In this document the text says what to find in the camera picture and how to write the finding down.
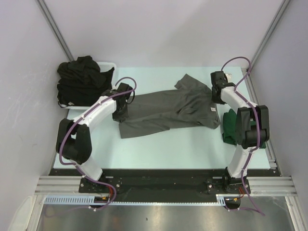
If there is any grey t shirt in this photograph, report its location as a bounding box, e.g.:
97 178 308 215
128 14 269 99
118 75 220 139

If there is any white plastic basket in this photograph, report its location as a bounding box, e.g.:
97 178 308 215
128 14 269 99
58 62 116 110

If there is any black t shirts pile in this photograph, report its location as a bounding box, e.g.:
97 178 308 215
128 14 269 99
57 55 116 107

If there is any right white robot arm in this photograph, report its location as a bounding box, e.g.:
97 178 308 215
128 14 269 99
210 71 270 194

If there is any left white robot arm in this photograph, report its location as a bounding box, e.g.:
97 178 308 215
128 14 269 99
56 83 135 193

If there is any green folded t shirt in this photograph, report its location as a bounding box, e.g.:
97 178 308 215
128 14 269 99
222 106 270 149

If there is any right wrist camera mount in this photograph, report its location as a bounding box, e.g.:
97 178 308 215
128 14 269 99
225 73 232 83

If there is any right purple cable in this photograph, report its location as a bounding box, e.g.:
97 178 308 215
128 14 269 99
221 56 266 216

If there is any purple cable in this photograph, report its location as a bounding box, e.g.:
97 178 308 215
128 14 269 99
44 77 138 218
221 56 266 216

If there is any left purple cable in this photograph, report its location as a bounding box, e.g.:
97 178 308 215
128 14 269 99
44 77 138 218

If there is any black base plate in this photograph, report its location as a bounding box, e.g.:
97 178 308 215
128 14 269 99
49 168 282 204

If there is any light blue cable duct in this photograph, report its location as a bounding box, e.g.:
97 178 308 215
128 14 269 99
44 195 226 206

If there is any aluminium frame rail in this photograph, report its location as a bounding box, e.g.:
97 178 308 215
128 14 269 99
35 176 297 196

